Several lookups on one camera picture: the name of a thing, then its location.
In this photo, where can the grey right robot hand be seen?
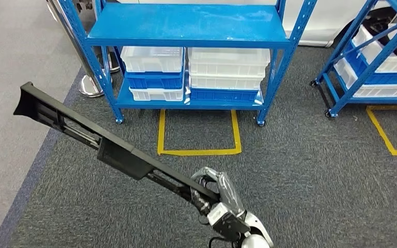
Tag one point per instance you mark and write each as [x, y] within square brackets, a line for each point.
[229, 191]

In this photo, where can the black plastic plate frame part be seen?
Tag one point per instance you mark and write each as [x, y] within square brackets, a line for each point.
[123, 157]

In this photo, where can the blue metal shelf rack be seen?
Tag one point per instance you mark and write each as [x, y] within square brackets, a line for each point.
[184, 24]
[383, 100]

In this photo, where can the blue plastic storage bin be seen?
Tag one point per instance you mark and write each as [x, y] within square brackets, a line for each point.
[390, 78]
[154, 82]
[222, 95]

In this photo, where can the white car with red stripe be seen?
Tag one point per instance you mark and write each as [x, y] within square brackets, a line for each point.
[321, 20]

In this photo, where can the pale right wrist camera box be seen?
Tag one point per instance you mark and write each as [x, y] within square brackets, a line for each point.
[219, 214]

